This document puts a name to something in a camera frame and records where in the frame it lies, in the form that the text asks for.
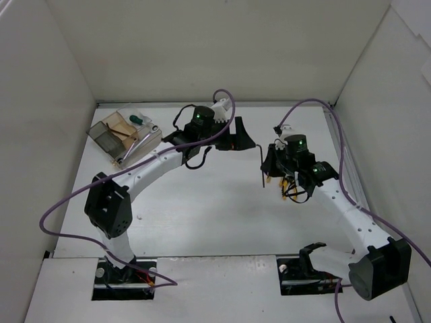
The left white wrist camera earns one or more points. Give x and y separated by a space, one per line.
220 109

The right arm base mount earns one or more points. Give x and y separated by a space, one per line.
293 281

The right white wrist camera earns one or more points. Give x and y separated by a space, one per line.
282 132

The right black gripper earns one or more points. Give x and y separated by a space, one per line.
273 161

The long brown hex key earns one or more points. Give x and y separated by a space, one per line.
261 163

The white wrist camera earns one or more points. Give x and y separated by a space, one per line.
220 109
282 132

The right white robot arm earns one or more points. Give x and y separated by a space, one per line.
378 263

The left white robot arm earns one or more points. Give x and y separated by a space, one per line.
109 201

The large silver ratchet wrench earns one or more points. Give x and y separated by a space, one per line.
153 130

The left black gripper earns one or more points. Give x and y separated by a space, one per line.
232 136

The small silver ratchet wrench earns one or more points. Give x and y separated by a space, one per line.
122 160

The clear plastic organizer box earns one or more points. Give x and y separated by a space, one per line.
114 134

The yellow handled cutting pliers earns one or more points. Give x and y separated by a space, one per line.
283 184

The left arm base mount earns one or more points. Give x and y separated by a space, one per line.
126 284

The green handled screwdriver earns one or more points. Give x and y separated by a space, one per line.
139 121

